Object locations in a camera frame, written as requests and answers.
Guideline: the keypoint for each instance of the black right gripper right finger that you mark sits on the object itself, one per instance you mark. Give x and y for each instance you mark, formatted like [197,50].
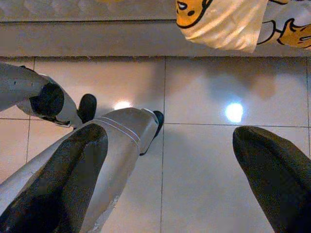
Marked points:
[279,174]

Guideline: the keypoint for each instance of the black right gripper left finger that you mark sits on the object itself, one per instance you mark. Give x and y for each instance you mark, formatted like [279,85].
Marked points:
[60,184]

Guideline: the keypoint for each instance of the beige bed base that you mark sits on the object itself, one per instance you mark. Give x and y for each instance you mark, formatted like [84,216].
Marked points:
[85,38]

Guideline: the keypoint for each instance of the white quilted mattress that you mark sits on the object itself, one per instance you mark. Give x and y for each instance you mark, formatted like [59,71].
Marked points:
[73,9]

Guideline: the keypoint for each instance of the yellow cartoon egg blanket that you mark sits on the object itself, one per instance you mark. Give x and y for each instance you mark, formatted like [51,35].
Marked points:
[226,24]

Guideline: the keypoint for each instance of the grey left robot leg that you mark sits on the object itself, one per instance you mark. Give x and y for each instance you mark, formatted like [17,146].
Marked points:
[22,85]

